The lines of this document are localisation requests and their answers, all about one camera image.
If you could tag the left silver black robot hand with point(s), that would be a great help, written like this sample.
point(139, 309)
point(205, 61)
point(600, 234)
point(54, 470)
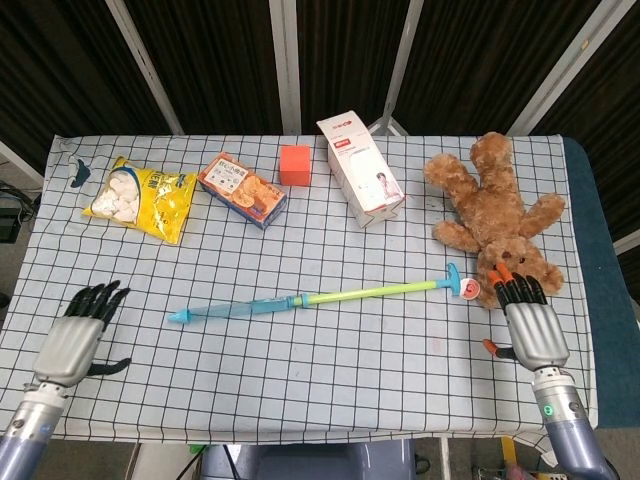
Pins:
point(70, 345)

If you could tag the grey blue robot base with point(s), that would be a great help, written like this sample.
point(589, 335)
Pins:
point(310, 462)

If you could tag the orange foam cube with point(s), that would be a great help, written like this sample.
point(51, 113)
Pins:
point(295, 165)

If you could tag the brown teddy bear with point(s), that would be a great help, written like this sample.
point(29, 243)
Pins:
point(495, 210)

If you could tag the white black checkered tablecloth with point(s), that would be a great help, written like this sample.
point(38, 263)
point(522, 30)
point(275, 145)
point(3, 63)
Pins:
point(310, 395)

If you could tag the yellow snack bag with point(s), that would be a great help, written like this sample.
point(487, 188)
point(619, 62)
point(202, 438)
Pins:
point(150, 200)

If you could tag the round red white tag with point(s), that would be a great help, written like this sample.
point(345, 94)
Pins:
point(471, 290)

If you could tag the white red carton box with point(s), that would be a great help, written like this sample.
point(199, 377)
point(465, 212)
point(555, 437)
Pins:
point(360, 175)

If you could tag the white metal frame post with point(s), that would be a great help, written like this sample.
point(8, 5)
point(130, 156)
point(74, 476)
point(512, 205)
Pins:
point(286, 65)
point(20, 162)
point(145, 70)
point(400, 65)
point(627, 245)
point(560, 70)

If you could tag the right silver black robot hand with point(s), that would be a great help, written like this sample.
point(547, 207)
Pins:
point(537, 335)

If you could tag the blue orange biscuit box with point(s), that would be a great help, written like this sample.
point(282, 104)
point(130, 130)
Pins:
point(240, 187)

